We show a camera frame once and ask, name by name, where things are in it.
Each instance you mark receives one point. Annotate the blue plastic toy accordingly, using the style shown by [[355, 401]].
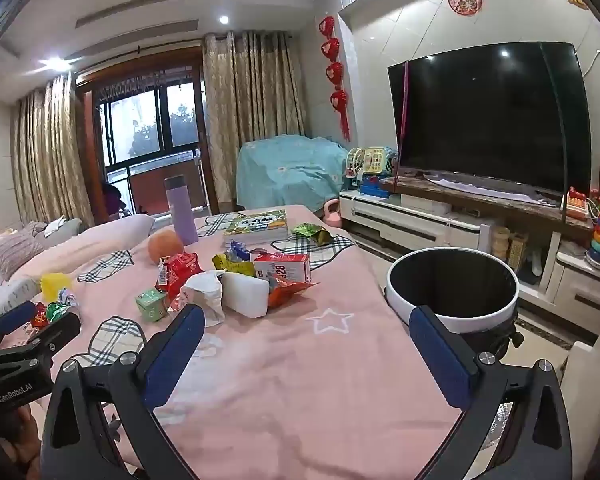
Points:
[[375, 188]]

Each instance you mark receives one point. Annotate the pale pink sofa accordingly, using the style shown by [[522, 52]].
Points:
[[115, 237]]

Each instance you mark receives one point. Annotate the yellow green wrapper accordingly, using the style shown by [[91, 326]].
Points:
[[225, 262]]

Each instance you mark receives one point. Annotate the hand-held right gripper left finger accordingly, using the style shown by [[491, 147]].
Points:
[[175, 355]]

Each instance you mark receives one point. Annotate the ceiling air vent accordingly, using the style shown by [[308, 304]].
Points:
[[140, 1], [137, 24]]

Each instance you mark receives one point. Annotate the white tissue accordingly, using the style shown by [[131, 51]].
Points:
[[205, 292]]

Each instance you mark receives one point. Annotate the pink kettlebell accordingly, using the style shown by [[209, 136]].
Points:
[[332, 217]]

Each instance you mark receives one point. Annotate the small green carton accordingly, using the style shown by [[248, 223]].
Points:
[[151, 305]]

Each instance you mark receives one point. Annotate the green snack wrapper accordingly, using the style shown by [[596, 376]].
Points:
[[310, 231]]

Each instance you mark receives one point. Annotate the silver wrapper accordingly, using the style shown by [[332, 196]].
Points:
[[67, 297]]

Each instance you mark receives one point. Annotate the pink streamer wand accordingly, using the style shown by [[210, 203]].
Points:
[[405, 105]]

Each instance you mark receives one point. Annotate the purple bottle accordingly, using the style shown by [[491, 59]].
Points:
[[182, 215]]

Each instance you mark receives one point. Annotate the beige round container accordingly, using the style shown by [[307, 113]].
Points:
[[501, 244]]

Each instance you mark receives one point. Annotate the green yellow plastic toy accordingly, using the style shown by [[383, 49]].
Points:
[[372, 162]]

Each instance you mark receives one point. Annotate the white low cabinet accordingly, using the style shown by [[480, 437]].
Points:
[[582, 385]]

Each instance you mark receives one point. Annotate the white trash bin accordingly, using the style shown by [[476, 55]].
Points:
[[485, 321]]

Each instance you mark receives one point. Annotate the red white carton box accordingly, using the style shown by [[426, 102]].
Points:
[[285, 267]]

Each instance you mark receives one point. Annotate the black television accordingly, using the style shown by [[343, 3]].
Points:
[[480, 110]]

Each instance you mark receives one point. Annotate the red snack packet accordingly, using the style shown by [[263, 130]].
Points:
[[180, 267]]

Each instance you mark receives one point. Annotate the ceiling spotlight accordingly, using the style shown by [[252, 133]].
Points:
[[55, 63], [223, 20]]

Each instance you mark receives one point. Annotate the wooden framed balcony window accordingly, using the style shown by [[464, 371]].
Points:
[[145, 120]]

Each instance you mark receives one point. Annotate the blue wrapper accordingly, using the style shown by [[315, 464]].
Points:
[[239, 249]]

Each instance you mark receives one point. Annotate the orange wrapper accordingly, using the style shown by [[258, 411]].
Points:
[[285, 292]]

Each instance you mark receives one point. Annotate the teal floral furniture cover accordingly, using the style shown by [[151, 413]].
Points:
[[290, 170]]

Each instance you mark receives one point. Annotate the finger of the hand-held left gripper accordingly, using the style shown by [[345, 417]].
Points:
[[55, 332], [15, 314]]

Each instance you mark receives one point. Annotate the red green foil wrapper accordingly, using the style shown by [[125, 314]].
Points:
[[47, 312]]

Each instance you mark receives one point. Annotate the white tissue pack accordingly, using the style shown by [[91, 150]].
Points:
[[245, 294]]

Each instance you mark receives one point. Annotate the colourful children's book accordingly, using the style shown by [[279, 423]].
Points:
[[255, 224]]

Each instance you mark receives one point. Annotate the red toy phone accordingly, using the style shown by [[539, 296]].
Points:
[[576, 203]]

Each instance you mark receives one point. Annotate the white TV cabinet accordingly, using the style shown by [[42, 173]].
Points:
[[405, 225]]

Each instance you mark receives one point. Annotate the red hanging knot decoration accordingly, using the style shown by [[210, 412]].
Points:
[[336, 72]]

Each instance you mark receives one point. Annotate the orange round fruit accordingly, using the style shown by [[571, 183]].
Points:
[[164, 245]]

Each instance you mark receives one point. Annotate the beige patterned curtain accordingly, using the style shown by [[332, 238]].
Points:
[[45, 160], [250, 100]]

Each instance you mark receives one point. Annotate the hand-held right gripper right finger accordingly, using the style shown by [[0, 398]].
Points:
[[440, 360]]

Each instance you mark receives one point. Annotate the striped pink cushion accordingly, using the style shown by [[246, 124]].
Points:
[[15, 252]]

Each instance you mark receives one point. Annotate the brown wooden TV shelf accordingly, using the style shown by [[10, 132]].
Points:
[[505, 207]]

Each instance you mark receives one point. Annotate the person's left hand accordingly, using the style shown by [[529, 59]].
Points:
[[30, 430]]

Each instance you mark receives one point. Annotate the silver foil mat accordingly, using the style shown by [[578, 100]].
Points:
[[500, 422]]

